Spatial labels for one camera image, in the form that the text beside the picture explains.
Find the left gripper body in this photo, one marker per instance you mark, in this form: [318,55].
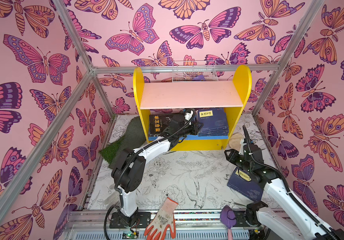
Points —
[186,131]

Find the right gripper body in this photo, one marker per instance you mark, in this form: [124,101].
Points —
[248,149]

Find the blue thread-bound book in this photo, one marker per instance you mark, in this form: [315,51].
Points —
[215,136]

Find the black antler cover book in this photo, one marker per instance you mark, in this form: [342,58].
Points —
[158,123]

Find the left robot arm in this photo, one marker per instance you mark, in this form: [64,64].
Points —
[129,168]

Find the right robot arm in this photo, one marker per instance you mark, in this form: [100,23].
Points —
[306,224]

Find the beige work glove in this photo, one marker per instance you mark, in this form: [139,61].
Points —
[236,141]

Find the yellow pink blue bookshelf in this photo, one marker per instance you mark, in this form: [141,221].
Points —
[230,95]

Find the green artificial grass mat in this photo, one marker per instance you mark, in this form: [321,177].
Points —
[132,138]

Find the purple item in basket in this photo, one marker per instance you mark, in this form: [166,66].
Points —
[199,78]

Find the red white work glove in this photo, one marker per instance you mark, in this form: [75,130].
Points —
[163,222]

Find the green circuit board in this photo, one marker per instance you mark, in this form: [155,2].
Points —
[129,235]

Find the clear wire basket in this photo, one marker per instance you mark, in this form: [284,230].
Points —
[185,71]

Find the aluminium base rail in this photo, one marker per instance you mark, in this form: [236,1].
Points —
[196,225]

